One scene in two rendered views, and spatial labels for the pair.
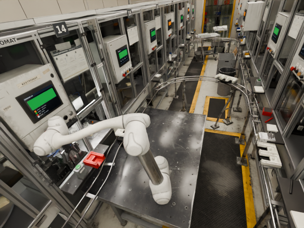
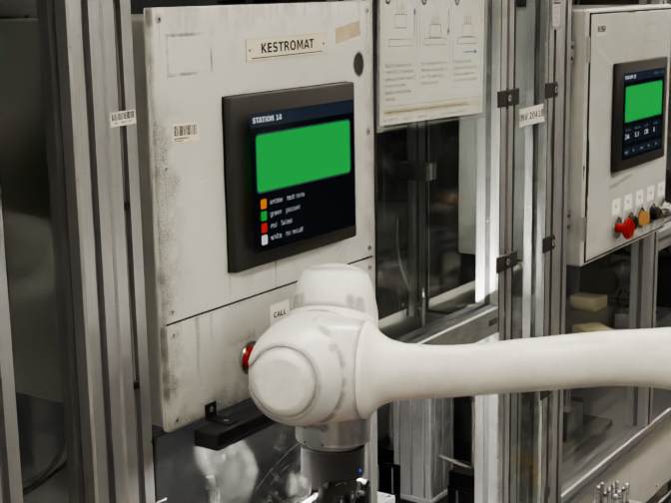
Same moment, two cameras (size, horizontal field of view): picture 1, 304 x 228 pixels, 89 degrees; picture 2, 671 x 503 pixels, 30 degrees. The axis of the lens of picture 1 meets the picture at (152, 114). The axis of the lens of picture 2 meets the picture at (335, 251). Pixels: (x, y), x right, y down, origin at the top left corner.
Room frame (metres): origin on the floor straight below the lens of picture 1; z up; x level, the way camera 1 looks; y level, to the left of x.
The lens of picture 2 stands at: (-0.50, 0.43, 1.85)
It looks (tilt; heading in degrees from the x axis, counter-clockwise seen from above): 12 degrees down; 10
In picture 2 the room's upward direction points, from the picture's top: 1 degrees counter-clockwise
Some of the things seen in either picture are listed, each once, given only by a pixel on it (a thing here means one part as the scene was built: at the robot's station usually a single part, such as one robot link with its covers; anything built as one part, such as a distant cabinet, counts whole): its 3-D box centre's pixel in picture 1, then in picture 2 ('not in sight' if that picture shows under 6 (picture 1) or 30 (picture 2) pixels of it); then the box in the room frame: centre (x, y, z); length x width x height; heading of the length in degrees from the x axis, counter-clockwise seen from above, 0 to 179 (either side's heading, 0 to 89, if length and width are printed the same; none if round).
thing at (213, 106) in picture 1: (216, 107); not in sight; (2.82, -1.47, 0.01); 1.00 x 0.55 x 0.01; 155
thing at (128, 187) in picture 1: (155, 146); not in sight; (1.32, 0.00, 0.66); 1.50 x 1.06 x 0.04; 155
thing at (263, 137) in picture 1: (266, 136); not in sight; (1.02, -1.08, 0.92); 0.13 x 0.10 x 0.09; 65
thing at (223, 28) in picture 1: (219, 38); not in sight; (7.13, -3.30, 0.48); 0.84 x 0.58 x 0.97; 163
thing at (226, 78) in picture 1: (225, 79); not in sight; (2.50, -1.38, 0.84); 0.37 x 0.14 x 0.10; 33
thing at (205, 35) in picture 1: (206, 46); not in sight; (6.15, -2.40, 0.48); 0.88 x 0.56 x 0.96; 83
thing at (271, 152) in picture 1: (266, 150); not in sight; (0.92, -1.03, 0.84); 0.37 x 0.14 x 0.10; 155
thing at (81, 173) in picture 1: (79, 170); not in sight; (0.86, 0.69, 0.97); 0.08 x 0.08 x 0.12; 65
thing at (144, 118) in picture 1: (137, 121); not in sight; (0.85, 0.11, 1.44); 0.18 x 0.14 x 0.13; 87
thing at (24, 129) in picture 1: (30, 105); (204, 192); (1.00, 0.85, 1.60); 0.42 x 0.29 x 0.46; 155
